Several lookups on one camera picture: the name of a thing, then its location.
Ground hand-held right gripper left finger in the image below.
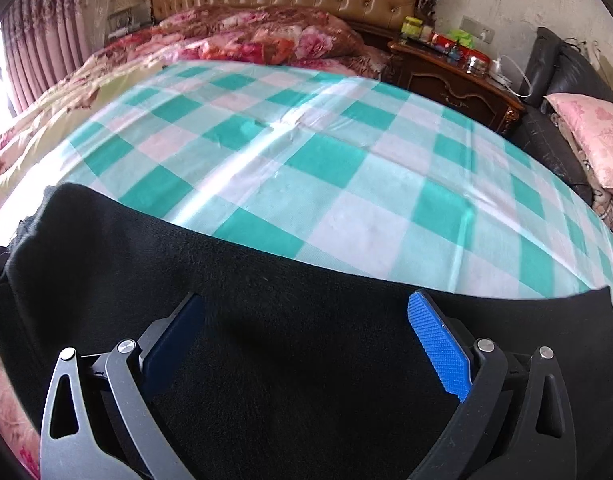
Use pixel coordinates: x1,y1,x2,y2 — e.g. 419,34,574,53
39,292,207,480

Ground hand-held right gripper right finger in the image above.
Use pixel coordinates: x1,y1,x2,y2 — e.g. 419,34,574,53
407,290,578,480

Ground black pants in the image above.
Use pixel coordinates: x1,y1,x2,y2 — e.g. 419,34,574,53
0,182,613,480

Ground green checked tablecloth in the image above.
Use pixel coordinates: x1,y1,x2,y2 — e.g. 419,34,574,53
56,60,613,299

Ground plaid blanket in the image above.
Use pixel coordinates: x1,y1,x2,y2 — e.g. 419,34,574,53
591,189,613,247

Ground black leather sofa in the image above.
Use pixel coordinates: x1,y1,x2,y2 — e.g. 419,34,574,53
511,26,613,207

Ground dark wooden nightstand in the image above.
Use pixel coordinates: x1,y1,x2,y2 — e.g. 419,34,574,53
389,40,528,137

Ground large pink floral pillow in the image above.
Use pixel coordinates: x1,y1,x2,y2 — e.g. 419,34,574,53
543,92,613,202

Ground red box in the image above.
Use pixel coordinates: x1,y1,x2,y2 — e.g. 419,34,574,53
429,33,480,60

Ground cluttered bedside table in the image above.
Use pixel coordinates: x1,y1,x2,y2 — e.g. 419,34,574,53
106,2,155,39

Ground pink curtain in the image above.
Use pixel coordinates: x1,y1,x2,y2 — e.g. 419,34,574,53
0,0,113,117

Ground white cable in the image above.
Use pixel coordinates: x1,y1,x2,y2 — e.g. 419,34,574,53
501,54,533,99

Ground grey wall socket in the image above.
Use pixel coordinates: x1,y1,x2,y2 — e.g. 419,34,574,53
459,16,497,42

